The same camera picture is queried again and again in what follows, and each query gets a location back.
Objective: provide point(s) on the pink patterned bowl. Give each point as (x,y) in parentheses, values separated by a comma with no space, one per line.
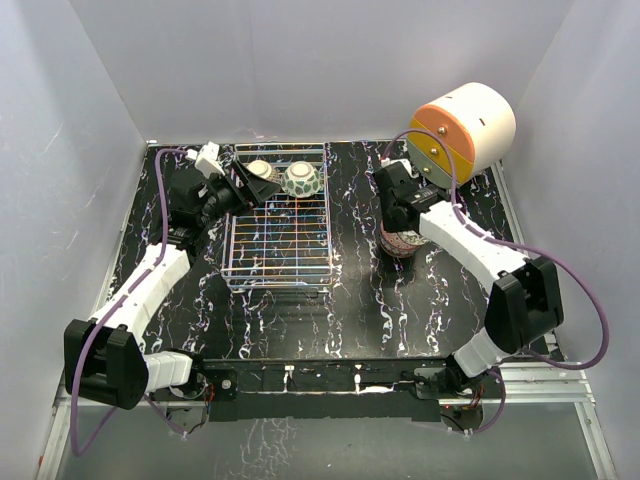
(400,245)

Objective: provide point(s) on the brown patterned bowl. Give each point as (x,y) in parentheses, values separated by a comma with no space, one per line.
(264,170)

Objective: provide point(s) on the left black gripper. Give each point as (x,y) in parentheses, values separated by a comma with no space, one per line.
(254,191)

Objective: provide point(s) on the green spotted white bowl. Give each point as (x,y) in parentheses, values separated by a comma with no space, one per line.
(301,180)

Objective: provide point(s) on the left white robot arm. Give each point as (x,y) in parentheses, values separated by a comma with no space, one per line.
(104,356)

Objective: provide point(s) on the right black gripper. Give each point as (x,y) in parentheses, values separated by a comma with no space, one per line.
(389,225)

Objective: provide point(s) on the white wire dish rack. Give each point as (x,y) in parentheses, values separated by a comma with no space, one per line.
(284,243)

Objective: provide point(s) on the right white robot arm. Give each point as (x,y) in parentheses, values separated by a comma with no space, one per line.
(524,294)

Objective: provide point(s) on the round pastel drawer cabinet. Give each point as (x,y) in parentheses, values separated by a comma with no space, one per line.
(473,123)

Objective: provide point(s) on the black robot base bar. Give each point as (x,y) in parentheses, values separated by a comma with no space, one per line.
(409,388)

